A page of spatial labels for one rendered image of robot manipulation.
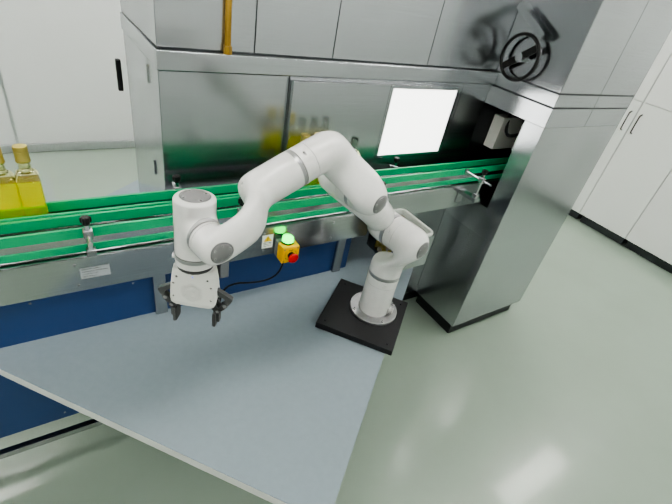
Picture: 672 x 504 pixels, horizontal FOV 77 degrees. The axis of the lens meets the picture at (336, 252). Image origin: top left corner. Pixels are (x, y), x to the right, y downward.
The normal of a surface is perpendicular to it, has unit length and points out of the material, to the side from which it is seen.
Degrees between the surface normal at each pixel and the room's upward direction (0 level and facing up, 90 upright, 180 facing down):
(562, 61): 90
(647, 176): 90
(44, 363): 0
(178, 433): 0
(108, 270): 90
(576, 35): 90
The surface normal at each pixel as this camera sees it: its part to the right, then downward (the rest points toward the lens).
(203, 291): 0.04, 0.52
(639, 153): -0.84, 0.18
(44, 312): 0.51, 0.56
